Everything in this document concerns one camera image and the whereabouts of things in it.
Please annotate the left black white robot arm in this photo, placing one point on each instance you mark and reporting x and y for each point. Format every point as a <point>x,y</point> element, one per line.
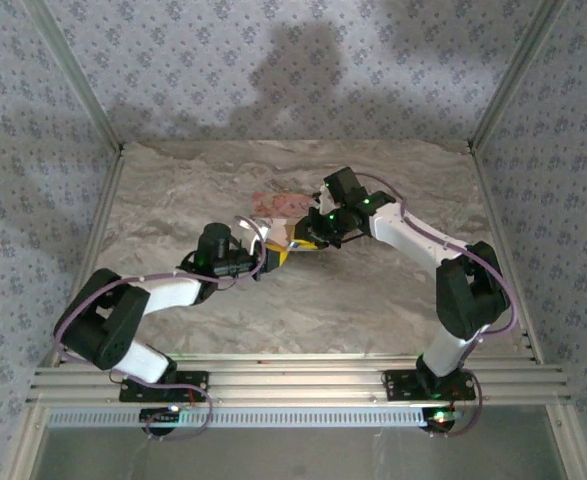
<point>108,325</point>

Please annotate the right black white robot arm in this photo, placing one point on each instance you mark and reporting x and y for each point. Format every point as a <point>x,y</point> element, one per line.
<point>468,295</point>

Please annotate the left black controller board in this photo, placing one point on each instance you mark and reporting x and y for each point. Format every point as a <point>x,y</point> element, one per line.
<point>160,416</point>

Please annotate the black controller board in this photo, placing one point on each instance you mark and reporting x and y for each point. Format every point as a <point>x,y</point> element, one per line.
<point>440,417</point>
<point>160,416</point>

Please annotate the right black controller board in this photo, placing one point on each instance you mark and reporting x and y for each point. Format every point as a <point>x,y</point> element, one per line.
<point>440,417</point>

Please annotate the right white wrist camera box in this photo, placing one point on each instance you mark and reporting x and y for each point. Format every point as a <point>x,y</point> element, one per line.
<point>329,202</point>

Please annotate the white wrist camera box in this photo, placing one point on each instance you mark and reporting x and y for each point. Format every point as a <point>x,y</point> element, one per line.
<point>260,232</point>
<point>329,202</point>

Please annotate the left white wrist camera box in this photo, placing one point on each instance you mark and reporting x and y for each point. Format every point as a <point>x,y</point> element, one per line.
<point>260,232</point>

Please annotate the aluminium mounting rail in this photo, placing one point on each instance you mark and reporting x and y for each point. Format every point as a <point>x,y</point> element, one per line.
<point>298,380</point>

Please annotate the aluminium table side rail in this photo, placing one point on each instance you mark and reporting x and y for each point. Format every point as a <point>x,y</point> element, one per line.
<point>498,220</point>
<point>98,235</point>

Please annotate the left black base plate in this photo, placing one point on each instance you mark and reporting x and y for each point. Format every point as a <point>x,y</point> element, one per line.
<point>193,380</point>

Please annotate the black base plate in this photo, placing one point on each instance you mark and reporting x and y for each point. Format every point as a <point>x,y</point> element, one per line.
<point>398,385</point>
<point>193,380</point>

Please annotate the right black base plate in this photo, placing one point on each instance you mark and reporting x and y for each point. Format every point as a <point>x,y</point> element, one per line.
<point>398,385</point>

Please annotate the aluminium frame post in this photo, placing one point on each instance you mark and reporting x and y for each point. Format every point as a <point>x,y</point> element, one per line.
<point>518,75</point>
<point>73,75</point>

